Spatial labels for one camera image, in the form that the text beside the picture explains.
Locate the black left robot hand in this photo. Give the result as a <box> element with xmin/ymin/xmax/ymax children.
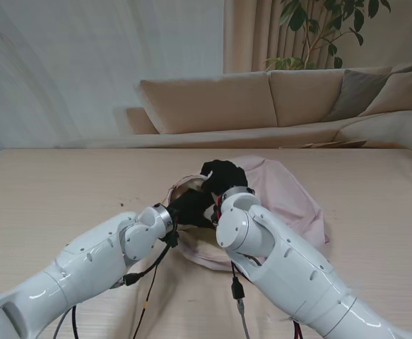
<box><xmin>168</xmin><ymin>189</ymin><xmax>217</xmax><ymax>227</ymax></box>

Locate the pink backpack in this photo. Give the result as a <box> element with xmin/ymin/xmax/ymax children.
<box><xmin>166</xmin><ymin>154</ymin><xmax>331</xmax><ymax>272</ymax></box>

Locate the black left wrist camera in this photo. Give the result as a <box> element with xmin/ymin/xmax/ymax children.
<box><xmin>161</xmin><ymin>231</ymin><xmax>180</xmax><ymax>248</ymax></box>

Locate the red black right arm cable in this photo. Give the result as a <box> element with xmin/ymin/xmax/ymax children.
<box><xmin>228</xmin><ymin>261</ymin><xmax>305</xmax><ymax>339</ymax></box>

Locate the beige sofa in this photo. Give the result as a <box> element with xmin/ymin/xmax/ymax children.
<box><xmin>126</xmin><ymin>59</ymin><xmax>412</xmax><ymax>160</ymax></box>

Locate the tall green houseplant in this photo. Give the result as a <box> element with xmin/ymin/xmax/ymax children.
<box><xmin>264</xmin><ymin>0</ymin><xmax>392</xmax><ymax>71</ymax></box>

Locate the beige cushion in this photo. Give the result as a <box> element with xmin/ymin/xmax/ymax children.
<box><xmin>359</xmin><ymin>65</ymin><xmax>412</xmax><ymax>117</ymax></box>

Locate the grey cushion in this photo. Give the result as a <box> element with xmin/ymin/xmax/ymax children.
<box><xmin>327</xmin><ymin>69</ymin><xmax>392</xmax><ymax>123</ymax></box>

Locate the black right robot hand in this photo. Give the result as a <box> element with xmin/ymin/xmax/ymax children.
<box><xmin>200</xmin><ymin>159</ymin><xmax>249</xmax><ymax>204</ymax></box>

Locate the beige curtain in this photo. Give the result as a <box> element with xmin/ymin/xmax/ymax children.
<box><xmin>223</xmin><ymin>0</ymin><xmax>348</xmax><ymax>75</ymax></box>

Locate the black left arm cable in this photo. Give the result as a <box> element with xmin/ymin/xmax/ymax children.
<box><xmin>53</xmin><ymin>243</ymin><xmax>173</xmax><ymax>339</ymax></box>

